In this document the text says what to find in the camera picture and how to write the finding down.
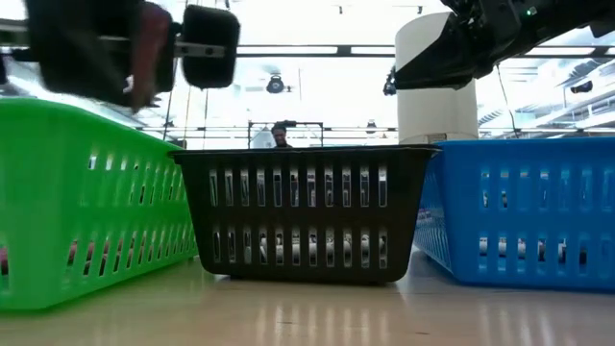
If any black hanging fixture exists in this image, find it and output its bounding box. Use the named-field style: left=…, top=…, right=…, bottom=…
left=381, top=64, right=398, bottom=97

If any maroon crayon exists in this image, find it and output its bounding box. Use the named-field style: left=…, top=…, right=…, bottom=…
left=128, top=1, right=173, bottom=112

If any black ceiling beam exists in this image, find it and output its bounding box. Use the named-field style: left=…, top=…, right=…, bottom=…
left=237, top=43, right=615, bottom=60

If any person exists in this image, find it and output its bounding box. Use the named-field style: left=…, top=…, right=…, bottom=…
left=269, top=122, right=292, bottom=149

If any blue plastic basket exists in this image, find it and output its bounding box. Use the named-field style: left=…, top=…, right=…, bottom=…
left=412, top=137, right=615, bottom=293

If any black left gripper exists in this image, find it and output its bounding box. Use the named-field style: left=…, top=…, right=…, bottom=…
left=26, top=0, right=241, bottom=105

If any black plastic basket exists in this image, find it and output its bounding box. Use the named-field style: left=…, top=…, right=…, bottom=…
left=168, top=145, right=442, bottom=284

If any green plastic basket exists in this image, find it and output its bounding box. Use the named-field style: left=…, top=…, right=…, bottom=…
left=0, top=97, right=199, bottom=311

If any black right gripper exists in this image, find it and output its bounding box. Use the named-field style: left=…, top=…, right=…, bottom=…
left=393, top=0, right=526, bottom=91

